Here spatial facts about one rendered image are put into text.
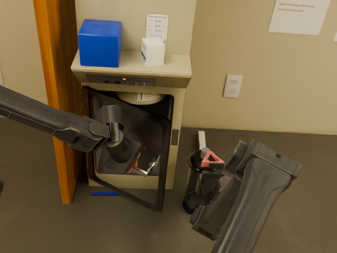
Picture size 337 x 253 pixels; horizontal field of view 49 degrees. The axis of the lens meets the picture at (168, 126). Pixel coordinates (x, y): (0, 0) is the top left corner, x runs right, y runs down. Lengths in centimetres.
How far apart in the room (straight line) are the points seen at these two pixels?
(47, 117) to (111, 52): 23
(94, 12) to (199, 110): 84
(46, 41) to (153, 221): 70
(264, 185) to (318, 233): 91
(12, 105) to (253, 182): 57
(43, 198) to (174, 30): 77
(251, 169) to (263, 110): 123
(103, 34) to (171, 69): 20
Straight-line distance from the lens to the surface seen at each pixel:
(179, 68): 100
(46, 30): 100
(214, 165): 108
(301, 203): 153
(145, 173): 110
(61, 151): 121
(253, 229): 54
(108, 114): 100
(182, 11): 103
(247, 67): 163
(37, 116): 90
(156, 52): 99
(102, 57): 98
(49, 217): 136
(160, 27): 105
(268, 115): 180
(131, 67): 99
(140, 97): 118
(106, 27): 99
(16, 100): 90
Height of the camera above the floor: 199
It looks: 37 degrees down
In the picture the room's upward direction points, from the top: 6 degrees clockwise
